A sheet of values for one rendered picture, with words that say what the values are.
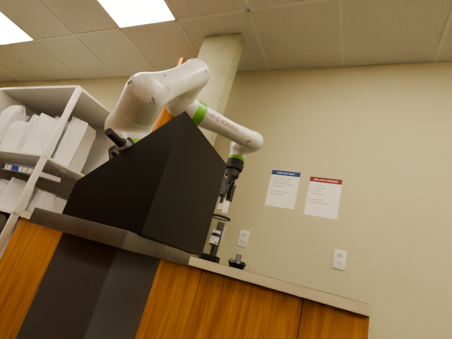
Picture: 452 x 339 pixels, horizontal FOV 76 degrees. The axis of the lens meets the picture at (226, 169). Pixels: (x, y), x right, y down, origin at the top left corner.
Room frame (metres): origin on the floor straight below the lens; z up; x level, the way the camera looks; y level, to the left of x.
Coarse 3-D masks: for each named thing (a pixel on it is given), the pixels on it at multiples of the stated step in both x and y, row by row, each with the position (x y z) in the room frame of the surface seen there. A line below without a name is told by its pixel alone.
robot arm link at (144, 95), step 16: (192, 64) 0.98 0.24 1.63; (128, 80) 0.76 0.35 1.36; (144, 80) 0.74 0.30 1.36; (160, 80) 0.77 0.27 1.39; (176, 80) 0.86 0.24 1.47; (192, 80) 0.96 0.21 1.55; (208, 80) 1.07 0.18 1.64; (128, 96) 0.77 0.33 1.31; (144, 96) 0.76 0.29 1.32; (160, 96) 0.77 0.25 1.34; (176, 96) 0.91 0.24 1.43; (192, 96) 1.12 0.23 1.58; (128, 112) 0.80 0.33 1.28; (144, 112) 0.80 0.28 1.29; (160, 112) 0.84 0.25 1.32
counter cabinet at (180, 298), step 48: (48, 240) 1.86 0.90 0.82; (0, 288) 1.95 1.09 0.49; (192, 288) 1.40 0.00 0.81; (240, 288) 1.31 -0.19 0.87; (0, 336) 1.87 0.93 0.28; (144, 336) 1.48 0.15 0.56; (192, 336) 1.38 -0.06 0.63; (240, 336) 1.29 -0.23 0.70; (288, 336) 1.21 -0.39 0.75; (336, 336) 1.13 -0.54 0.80
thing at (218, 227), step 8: (216, 216) 1.44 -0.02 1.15; (224, 216) 1.44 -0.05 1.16; (216, 224) 1.45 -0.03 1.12; (224, 224) 1.46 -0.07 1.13; (216, 232) 1.45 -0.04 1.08; (224, 232) 1.47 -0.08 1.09; (208, 240) 1.46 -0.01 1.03; (216, 240) 1.45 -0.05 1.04; (208, 248) 1.45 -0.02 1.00; (216, 248) 1.45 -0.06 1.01
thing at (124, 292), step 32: (64, 256) 0.81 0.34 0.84; (96, 256) 0.77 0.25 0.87; (128, 256) 0.79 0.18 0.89; (64, 288) 0.79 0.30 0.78; (96, 288) 0.75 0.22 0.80; (128, 288) 0.83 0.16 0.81; (32, 320) 0.82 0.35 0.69; (64, 320) 0.78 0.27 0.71; (96, 320) 0.76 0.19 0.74; (128, 320) 0.87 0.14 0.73
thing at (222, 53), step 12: (216, 36) 1.89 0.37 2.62; (228, 36) 1.84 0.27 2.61; (240, 36) 1.81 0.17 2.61; (204, 48) 1.92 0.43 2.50; (216, 48) 1.87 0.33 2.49; (228, 48) 1.82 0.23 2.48; (240, 48) 1.86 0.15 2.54; (204, 60) 1.90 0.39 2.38; (216, 60) 1.86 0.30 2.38; (228, 60) 1.81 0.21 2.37; (216, 72) 1.84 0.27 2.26; (228, 72) 1.80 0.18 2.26; (216, 84) 1.83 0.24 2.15; (228, 84) 1.84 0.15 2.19; (204, 96) 1.85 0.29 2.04; (216, 96) 1.81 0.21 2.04; (228, 96) 1.89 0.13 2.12; (216, 108) 1.80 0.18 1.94; (204, 132) 1.81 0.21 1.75
